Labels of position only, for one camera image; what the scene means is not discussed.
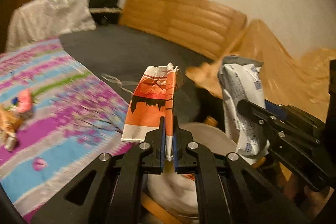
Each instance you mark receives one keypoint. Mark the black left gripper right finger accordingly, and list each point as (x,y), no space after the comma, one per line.
(229,190)

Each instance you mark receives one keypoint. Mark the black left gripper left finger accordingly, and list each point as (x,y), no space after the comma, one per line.
(108,190)

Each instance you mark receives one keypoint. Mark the white grey plastic wrapper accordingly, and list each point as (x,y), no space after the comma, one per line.
(242,90)

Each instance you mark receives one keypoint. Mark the orange white paper carton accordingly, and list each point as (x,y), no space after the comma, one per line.
(152,100)

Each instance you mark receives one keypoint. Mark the white round trash bin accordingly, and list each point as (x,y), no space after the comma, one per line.
(177,192)

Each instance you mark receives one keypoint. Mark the colourful floral quilt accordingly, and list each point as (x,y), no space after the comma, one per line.
(75,117)

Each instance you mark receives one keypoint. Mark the golden snack wrapper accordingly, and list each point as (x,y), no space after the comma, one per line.
(11,121)

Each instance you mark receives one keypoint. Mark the small red carton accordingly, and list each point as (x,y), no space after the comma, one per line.
(25,101)

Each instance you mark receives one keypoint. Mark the white plastic bottle blue cap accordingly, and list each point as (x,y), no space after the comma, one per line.
(14,104)

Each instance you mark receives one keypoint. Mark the dark grey bed sheet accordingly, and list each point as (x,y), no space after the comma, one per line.
(125,53)

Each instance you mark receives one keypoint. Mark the wooden headboard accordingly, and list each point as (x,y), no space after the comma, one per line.
(203,26)

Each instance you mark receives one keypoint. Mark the silver satin pillow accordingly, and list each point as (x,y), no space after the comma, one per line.
(43,19)

